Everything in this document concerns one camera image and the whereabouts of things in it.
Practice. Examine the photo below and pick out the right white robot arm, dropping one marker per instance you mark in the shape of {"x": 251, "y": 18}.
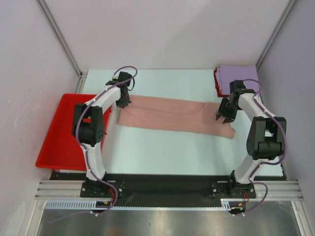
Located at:
{"x": 265, "y": 145}

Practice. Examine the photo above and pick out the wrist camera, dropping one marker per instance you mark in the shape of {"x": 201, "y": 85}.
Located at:
{"x": 236, "y": 87}
{"x": 123, "y": 81}

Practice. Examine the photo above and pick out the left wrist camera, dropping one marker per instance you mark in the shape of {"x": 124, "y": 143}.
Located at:
{"x": 123, "y": 81}

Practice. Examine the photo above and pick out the white cable duct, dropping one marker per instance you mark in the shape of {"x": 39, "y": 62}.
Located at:
{"x": 103, "y": 205}

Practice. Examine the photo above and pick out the aluminium frame rail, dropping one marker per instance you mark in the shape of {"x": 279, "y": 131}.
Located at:
{"x": 70, "y": 190}

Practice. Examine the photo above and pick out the pink t shirt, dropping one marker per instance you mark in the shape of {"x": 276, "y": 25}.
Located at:
{"x": 174, "y": 115}

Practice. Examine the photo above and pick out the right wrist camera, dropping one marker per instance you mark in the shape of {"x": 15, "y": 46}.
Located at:
{"x": 236, "y": 87}

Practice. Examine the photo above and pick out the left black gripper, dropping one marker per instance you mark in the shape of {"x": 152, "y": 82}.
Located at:
{"x": 124, "y": 103}

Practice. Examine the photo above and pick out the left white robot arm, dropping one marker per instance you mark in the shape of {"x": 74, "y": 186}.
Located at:
{"x": 88, "y": 128}

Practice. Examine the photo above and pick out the red plastic bin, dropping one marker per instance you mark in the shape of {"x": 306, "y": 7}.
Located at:
{"x": 60, "y": 151}

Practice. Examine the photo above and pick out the folded red t shirt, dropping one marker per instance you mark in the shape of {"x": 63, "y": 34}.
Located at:
{"x": 223, "y": 95}

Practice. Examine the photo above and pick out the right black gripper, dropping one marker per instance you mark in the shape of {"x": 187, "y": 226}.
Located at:
{"x": 228, "y": 111}

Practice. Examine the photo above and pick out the folded lilac t shirt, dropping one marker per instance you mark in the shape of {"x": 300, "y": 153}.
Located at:
{"x": 228, "y": 73}

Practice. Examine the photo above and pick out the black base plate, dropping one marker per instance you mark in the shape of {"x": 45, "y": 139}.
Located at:
{"x": 132, "y": 190}

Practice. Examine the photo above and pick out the folded orange t shirt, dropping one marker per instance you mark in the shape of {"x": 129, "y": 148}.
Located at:
{"x": 217, "y": 81}

